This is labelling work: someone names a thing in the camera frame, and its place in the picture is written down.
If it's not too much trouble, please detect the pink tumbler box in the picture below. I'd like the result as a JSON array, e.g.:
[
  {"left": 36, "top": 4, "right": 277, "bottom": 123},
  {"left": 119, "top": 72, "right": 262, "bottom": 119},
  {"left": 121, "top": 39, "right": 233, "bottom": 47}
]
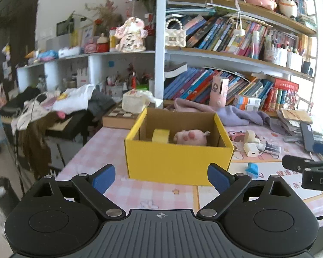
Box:
[{"left": 208, "top": 76, "right": 229, "bottom": 107}]

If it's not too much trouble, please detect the row of blue red books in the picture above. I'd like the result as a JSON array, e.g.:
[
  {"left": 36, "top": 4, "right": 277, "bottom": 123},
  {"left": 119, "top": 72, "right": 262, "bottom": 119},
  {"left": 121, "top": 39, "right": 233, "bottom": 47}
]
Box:
[{"left": 164, "top": 67, "right": 275, "bottom": 111}]

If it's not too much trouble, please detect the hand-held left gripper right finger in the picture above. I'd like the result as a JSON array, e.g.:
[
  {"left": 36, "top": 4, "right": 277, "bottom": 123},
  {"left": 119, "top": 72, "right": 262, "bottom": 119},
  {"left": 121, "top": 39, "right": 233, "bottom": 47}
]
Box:
[{"left": 195, "top": 163, "right": 292, "bottom": 221}]

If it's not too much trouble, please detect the pink hanging bag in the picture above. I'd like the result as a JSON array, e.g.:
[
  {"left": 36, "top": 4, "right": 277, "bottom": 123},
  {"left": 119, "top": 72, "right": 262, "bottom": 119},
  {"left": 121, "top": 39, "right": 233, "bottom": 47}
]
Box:
[{"left": 0, "top": 84, "right": 8, "bottom": 108}]

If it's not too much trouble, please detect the white charger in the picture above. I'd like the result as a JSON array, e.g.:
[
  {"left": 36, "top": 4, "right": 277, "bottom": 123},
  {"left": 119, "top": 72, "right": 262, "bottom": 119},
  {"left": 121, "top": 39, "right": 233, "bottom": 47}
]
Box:
[{"left": 244, "top": 143, "right": 260, "bottom": 157}]

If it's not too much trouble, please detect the purple cloth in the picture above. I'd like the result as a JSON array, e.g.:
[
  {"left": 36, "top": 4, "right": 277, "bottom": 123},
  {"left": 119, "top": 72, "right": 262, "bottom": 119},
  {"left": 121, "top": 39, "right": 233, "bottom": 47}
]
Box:
[{"left": 174, "top": 97, "right": 286, "bottom": 136}]

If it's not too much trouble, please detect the dried flower bouquet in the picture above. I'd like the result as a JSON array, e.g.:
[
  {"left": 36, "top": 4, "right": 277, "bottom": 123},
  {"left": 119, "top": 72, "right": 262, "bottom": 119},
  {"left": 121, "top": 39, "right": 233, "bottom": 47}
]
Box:
[{"left": 85, "top": 0, "right": 124, "bottom": 33}]

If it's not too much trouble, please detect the white pen holder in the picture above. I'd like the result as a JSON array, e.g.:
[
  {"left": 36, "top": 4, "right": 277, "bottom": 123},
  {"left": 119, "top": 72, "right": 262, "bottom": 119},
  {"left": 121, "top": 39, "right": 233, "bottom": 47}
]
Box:
[
  {"left": 287, "top": 51, "right": 303, "bottom": 72},
  {"left": 270, "top": 47, "right": 288, "bottom": 66}
]

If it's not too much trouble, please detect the panda plush toy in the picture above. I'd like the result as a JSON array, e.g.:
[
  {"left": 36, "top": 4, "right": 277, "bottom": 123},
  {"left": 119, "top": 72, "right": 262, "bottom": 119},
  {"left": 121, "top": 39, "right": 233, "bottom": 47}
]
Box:
[{"left": 278, "top": 0, "right": 298, "bottom": 19}]

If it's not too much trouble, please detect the dark door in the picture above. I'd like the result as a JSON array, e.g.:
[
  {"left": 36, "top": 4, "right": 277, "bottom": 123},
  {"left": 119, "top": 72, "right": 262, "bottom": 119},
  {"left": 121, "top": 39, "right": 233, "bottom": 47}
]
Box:
[{"left": 0, "top": 0, "right": 42, "bottom": 86}]

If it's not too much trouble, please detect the yellow cardboard box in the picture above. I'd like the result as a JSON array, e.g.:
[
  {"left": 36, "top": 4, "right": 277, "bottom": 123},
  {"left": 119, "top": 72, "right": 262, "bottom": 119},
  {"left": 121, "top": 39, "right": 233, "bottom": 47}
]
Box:
[{"left": 124, "top": 107, "right": 234, "bottom": 186}]

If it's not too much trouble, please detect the white quilted handbag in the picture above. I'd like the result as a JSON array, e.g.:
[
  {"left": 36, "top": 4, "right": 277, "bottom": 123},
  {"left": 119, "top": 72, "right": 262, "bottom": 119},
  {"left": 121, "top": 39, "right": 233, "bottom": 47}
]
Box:
[{"left": 165, "top": 18, "right": 187, "bottom": 49}]

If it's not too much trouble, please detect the cream tissue box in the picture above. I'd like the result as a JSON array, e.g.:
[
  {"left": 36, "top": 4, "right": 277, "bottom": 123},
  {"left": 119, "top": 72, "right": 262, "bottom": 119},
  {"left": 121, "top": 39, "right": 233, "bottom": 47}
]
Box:
[{"left": 122, "top": 90, "right": 163, "bottom": 113}]

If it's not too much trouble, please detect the black handheld device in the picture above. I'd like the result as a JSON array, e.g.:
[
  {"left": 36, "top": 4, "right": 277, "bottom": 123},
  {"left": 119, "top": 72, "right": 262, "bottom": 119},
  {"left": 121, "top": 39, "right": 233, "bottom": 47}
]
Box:
[{"left": 300, "top": 123, "right": 315, "bottom": 152}]

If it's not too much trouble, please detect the pen cup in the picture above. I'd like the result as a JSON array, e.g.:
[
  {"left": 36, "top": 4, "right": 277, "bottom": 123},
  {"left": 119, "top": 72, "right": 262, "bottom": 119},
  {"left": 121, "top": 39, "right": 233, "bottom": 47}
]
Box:
[{"left": 106, "top": 75, "right": 124, "bottom": 97}]

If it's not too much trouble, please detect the red jar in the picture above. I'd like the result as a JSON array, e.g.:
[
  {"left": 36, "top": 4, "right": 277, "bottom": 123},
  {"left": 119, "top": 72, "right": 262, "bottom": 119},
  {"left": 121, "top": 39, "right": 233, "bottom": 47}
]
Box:
[{"left": 97, "top": 34, "right": 110, "bottom": 53}]

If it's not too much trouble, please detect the stack of papers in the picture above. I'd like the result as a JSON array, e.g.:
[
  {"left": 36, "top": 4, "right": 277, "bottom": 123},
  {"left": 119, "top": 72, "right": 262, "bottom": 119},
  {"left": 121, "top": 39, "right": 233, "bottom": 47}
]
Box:
[{"left": 277, "top": 109, "right": 323, "bottom": 143}]

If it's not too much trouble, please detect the pink pig plush toy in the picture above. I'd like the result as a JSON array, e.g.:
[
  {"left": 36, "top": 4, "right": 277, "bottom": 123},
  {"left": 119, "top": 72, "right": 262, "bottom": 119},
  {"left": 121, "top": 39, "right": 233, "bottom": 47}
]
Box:
[{"left": 173, "top": 129, "right": 211, "bottom": 146}]

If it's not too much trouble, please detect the blue pouch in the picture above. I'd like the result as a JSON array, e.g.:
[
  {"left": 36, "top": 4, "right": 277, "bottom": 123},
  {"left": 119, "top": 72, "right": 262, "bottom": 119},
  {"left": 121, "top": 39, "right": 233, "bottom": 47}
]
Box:
[{"left": 37, "top": 50, "right": 59, "bottom": 61}]

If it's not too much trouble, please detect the wooden chessboard box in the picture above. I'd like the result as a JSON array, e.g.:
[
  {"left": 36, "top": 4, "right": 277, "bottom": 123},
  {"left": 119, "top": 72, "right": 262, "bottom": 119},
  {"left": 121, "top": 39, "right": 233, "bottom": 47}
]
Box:
[{"left": 102, "top": 101, "right": 140, "bottom": 129}]

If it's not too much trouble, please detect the white low cubby shelf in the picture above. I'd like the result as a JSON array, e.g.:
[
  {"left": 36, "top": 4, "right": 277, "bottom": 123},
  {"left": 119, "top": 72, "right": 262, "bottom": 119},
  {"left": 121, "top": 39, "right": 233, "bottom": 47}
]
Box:
[{"left": 16, "top": 51, "right": 157, "bottom": 97}]

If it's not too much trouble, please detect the orange white small box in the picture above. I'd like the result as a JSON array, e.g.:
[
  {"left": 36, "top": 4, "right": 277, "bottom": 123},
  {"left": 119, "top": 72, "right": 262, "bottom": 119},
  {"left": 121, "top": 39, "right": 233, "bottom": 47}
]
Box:
[{"left": 234, "top": 95, "right": 261, "bottom": 111}]

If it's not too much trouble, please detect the small blue toy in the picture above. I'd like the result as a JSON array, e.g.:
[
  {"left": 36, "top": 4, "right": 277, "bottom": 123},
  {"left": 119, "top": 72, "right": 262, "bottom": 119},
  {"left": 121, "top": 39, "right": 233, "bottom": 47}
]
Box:
[{"left": 245, "top": 163, "right": 259, "bottom": 178}]

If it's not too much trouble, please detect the brown garment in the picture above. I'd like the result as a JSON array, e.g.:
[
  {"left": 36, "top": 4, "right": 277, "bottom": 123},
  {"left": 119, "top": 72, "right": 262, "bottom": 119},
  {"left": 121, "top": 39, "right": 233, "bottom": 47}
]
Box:
[{"left": 17, "top": 113, "right": 60, "bottom": 179}]

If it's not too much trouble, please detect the white tall bookshelf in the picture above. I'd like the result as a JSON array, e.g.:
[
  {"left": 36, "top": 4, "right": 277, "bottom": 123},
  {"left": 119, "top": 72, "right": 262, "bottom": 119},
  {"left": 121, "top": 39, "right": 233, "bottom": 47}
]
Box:
[{"left": 155, "top": 0, "right": 319, "bottom": 119}]

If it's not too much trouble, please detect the yellow tape roll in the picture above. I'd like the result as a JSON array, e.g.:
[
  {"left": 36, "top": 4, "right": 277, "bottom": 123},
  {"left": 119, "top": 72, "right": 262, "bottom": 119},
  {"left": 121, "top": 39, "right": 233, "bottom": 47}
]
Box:
[{"left": 151, "top": 129, "right": 170, "bottom": 143}]

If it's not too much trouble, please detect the grey garment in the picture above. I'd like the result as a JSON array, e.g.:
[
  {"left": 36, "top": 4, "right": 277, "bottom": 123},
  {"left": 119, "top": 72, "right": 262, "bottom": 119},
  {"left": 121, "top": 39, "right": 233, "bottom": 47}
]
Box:
[{"left": 87, "top": 90, "right": 116, "bottom": 119}]

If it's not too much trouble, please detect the black picture frame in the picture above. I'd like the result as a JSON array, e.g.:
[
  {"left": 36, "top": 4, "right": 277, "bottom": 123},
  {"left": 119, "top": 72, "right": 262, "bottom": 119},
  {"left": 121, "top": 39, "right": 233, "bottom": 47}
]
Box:
[{"left": 56, "top": 19, "right": 75, "bottom": 36}]

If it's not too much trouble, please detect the row of colourful books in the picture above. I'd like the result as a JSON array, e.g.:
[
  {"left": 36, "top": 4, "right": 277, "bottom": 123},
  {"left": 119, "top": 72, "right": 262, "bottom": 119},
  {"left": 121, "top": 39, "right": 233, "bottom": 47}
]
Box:
[{"left": 186, "top": 15, "right": 275, "bottom": 58}]

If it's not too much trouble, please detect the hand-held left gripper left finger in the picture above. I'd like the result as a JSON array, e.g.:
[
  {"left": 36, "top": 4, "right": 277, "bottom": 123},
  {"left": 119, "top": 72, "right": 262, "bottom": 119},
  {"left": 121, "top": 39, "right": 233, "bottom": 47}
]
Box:
[{"left": 32, "top": 164, "right": 127, "bottom": 221}]

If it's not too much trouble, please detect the pink lucky figurine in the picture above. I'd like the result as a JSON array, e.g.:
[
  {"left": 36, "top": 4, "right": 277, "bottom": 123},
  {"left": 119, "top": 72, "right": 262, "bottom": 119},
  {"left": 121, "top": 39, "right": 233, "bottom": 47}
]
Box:
[{"left": 115, "top": 17, "right": 148, "bottom": 52}]

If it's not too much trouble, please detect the white shirt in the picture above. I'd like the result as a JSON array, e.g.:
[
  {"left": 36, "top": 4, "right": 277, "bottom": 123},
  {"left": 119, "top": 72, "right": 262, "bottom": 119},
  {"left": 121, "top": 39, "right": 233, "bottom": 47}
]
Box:
[{"left": 52, "top": 84, "right": 96, "bottom": 112}]

